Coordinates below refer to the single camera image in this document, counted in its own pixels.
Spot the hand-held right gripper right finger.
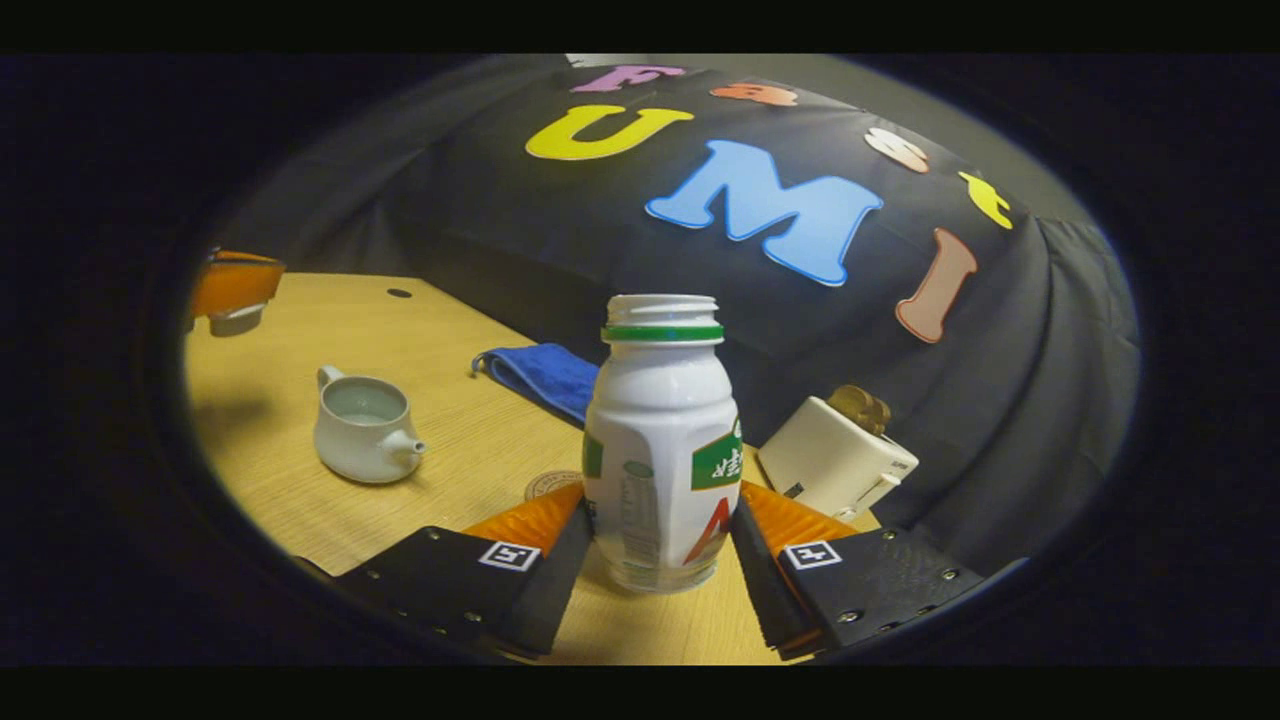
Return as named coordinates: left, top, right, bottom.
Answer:
left=730, top=481, right=986, bottom=660

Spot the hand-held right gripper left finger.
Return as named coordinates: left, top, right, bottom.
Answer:
left=335, top=480, right=596, bottom=659

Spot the white plastic water bottle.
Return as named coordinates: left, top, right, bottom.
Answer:
left=582, top=294, right=743, bottom=595

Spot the white ceramic teacup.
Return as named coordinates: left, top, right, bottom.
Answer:
left=314, top=365, right=429, bottom=485

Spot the white toaster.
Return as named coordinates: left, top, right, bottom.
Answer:
left=757, top=396, right=919, bottom=522

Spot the blue towel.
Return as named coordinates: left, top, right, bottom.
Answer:
left=472, top=343, right=601, bottom=429

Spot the black backdrop cloth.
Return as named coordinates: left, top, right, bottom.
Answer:
left=215, top=60, right=1141, bottom=576

